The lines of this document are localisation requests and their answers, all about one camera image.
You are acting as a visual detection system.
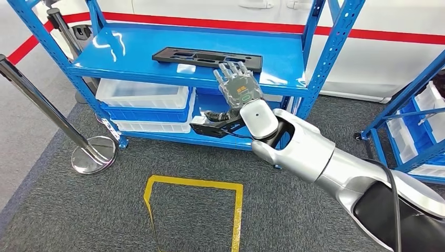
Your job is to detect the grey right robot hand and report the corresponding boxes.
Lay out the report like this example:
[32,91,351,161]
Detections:
[213,61,264,111]

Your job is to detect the black plastic panel part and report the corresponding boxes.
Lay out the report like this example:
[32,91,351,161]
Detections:
[152,47,263,74]

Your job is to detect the blue metal shelf rack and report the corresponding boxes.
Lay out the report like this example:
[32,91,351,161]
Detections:
[354,48,445,185]
[7,0,366,170]

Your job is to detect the blue plastic crate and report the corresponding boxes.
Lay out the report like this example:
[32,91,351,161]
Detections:
[195,87,223,96]

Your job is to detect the red barrier belt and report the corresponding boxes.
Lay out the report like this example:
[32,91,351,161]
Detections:
[7,12,445,65]

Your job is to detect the yellow floor tape square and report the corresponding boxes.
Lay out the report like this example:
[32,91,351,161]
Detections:
[143,175,244,252]

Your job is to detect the white car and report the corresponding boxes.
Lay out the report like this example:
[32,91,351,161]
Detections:
[33,0,445,104]

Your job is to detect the blue plastic bin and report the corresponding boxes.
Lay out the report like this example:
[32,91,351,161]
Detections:
[399,99,445,166]

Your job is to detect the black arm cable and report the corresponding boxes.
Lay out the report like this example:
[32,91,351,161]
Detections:
[363,159,403,252]

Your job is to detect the chrome stanchion post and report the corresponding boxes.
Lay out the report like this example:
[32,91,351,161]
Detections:
[0,54,118,175]
[47,7,105,124]

